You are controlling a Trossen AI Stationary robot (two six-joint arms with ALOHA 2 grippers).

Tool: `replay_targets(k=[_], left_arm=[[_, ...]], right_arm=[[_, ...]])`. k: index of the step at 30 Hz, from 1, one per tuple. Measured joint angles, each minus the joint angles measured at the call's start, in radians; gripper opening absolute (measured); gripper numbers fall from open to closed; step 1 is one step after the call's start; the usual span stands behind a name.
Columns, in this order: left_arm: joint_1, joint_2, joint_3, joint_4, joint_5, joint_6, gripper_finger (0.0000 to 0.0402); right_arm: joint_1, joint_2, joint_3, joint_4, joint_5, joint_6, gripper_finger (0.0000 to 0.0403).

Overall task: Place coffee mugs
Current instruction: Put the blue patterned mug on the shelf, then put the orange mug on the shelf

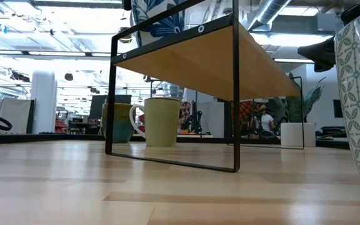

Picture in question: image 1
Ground pale yellow mug white handle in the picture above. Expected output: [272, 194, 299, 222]
[129, 97, 181, 148]

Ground brown and teal glazed mug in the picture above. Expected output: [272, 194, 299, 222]
[101, 102, 134, 144]

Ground snake plant in white pot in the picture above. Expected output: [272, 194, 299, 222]
[280, 72, 327, 148]

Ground person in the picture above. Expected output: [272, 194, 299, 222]
[256, 104, 276, 138]

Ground white mug blue floral print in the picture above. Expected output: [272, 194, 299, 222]
[131, 0, 187, 48]

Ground black monitor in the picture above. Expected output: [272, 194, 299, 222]
[89, 94, 133, 119]

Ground red cart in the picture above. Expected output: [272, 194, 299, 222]
[54, 117, 69, 134]

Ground white column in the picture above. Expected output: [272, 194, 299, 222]
[31, 70, 58, 134]

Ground white partition panel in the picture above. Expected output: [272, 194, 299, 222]
[0, 98, 36, 134]

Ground black wall screen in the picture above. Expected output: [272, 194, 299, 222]
[332, 99, 344, 119]

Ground black frame wooden shelf riser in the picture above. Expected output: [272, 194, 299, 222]
[104, 0, 305, 173]

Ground black table frame rails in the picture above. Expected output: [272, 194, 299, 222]
[0, 132, 351, 149]

